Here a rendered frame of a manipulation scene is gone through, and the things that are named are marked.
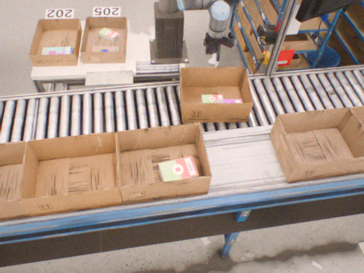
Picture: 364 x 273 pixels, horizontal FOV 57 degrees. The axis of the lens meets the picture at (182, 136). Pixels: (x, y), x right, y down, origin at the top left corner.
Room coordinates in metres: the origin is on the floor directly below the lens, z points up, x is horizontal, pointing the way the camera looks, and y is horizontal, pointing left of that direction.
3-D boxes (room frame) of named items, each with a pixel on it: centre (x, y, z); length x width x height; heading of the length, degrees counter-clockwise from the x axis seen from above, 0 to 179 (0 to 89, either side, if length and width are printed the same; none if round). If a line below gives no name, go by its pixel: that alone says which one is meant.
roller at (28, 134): (1.10, 0.87, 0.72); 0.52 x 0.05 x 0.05; 12
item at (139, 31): (1.88, 0.54, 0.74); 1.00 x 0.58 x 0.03; 99
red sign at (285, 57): (1.73, -0.61, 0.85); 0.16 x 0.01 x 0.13; 102
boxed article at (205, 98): (1.39, -0.17, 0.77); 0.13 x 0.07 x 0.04; 96
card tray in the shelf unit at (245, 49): (2.88, -0.66, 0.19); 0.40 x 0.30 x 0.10; 11
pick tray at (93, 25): (1.87, 0.57, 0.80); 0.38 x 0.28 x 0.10; 7
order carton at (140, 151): (0.81, 0.08, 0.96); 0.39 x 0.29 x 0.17; 102
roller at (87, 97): (1.17, 0.55, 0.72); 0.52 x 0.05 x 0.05; 12
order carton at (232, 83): (1.39, -0.17, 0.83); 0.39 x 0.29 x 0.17; 96
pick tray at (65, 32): (1.81, 0.89, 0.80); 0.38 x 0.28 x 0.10; 8
